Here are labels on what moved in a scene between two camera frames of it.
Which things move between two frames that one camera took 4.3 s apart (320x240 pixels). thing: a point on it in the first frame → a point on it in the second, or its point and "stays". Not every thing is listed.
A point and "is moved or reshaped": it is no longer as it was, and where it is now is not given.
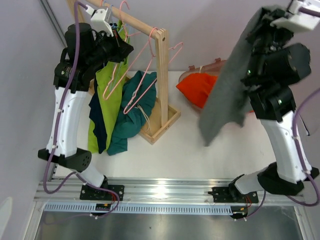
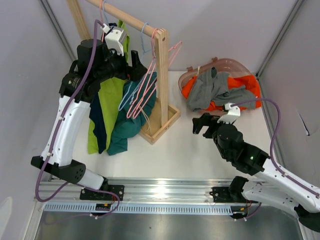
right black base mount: [230, 194] stays
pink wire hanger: [105, 93] is moved or reshaped
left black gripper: [117, 43] → [134, 73]
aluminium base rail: [155, 191] stays
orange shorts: [196, 87] → [235, 82]
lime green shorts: [112, 79] stays
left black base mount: [91, 193] stays
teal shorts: [137, 98] stays
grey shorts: [231, 98] → [213, 86]
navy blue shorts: [99, 128] stays
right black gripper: [263, 22] → [205, 120]
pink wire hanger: [142, 78] is moved or reshaped
